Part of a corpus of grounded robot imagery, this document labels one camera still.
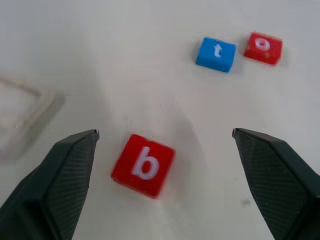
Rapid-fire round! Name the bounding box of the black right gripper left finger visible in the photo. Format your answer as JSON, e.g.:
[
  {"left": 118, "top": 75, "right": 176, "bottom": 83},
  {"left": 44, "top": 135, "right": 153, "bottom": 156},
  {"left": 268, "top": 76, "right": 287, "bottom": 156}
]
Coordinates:
[{"left": 0, "top": 129, "right": 100, "bottom": 240}]

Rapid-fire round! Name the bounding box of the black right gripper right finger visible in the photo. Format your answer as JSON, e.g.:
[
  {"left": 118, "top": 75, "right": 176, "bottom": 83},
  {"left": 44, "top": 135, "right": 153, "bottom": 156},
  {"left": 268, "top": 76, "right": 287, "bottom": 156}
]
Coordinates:
[{"left": 231, "top": 127, "right": 320, "bottom": 240}]

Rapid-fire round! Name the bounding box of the wooden letter tray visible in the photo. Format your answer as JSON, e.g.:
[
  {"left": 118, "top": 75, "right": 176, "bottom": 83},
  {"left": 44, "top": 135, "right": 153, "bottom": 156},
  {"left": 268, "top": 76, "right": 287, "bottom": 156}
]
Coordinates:
[{"left": 0, "top": 76, "right": 67, "bottom": 161}]

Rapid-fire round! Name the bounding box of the blue letter t block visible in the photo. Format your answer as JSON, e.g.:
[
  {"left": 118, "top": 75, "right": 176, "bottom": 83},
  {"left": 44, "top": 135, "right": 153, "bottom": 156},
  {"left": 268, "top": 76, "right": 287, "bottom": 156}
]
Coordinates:
[{"left": 195, "top": 36, "right": 238, "bottom": 74}]

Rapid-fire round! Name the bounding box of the red letter b block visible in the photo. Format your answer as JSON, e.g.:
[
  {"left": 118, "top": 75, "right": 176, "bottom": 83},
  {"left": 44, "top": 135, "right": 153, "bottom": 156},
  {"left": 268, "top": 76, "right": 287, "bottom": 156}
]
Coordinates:
[{"left": 110, "top": 133, "right": 176, "bottom": 200}]

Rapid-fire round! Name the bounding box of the red letter o block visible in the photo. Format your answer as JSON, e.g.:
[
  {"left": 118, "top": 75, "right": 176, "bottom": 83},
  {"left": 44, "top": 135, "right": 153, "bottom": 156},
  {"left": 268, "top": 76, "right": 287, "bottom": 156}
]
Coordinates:
[{"left": 243, "top": 31, "right": 284, "bottom": 66}]

